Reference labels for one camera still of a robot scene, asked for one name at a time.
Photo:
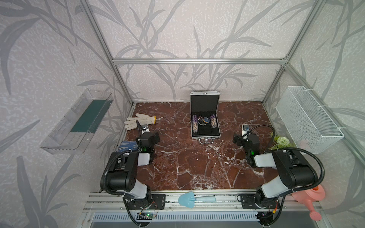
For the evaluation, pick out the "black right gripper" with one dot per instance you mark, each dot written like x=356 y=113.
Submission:
x=240 y=139

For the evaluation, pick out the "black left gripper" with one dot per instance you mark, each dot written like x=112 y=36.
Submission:
x=155 y=138

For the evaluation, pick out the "silver aluminium poker case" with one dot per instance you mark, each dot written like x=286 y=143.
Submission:
x=203 y=104

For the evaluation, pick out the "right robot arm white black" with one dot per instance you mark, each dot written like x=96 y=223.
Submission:
x=298 y=169

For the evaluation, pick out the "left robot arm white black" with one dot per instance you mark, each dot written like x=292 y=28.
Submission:
x=120 y=174

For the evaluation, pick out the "right row poker chips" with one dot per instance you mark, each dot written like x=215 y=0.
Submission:
x=213 y=121

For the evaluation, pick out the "row poker chips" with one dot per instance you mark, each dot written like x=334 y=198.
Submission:
x=213 y=121
x=195 y=127

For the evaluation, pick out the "left row poker chips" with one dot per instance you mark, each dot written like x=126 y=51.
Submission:
x=195 y=127

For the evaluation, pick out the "blue patterned work glove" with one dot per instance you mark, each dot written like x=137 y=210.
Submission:
x=127 y=146

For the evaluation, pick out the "white work glove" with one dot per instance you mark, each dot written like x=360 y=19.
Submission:
x=131 y=122

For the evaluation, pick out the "artificial flower pot plant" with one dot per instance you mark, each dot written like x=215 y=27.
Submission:
x=280 y=142

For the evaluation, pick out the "clear acrylic dealer button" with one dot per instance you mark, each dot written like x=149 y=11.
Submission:
x=202 y=122

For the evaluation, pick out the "left green circuit board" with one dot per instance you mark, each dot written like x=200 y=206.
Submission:
x=146 y=215

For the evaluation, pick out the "pink watering can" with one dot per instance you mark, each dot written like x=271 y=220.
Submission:
x=307 y=197

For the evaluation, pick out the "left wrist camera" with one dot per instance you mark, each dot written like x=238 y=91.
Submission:
x=145 y=128

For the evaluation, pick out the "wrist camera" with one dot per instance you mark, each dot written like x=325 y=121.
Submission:
x=245 y=129
x=145 y=128

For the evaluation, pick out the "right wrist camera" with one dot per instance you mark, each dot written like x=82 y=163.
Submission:
x=245 y=129

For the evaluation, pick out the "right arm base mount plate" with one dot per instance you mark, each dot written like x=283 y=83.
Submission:
x=256 y=201

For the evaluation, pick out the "aluminium frame front rail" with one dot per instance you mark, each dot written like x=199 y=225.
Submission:
x=226 y=200

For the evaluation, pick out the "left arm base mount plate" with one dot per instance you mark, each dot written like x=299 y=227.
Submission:
x=154 y=202

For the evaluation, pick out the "white wire mesh basket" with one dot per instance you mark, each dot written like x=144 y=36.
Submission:
x=309 y=125

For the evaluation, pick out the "right circuit board with wires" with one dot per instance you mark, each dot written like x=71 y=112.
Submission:
x=268 y=218

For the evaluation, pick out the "clear plastic wall shelf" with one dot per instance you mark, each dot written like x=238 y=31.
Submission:
x=74 y=132

